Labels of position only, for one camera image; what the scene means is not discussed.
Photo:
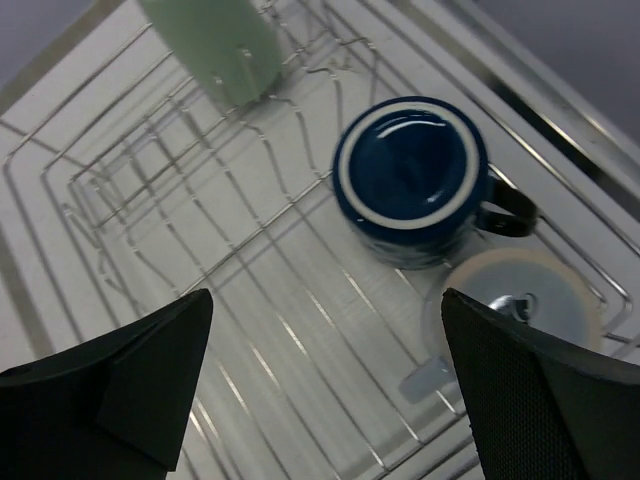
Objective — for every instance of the wire dish rack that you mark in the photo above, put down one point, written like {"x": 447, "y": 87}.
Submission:
{"x": 123, "y": 187}

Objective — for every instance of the dark blue mug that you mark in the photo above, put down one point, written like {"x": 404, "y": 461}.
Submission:
{"x": 411, "y": 176}

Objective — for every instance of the pale blue white mug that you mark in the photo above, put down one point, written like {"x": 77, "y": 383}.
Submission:
{"x": 524, "y": 285}

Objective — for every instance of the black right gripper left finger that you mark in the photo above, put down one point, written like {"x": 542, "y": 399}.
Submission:
{"x": 114, "y": 407}

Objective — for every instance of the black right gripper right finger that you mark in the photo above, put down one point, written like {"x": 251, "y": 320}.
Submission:
{"x": 541, "y": 407}

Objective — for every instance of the mint green tumbler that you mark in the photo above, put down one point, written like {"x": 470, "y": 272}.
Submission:
{"x": 226, "y": 46}

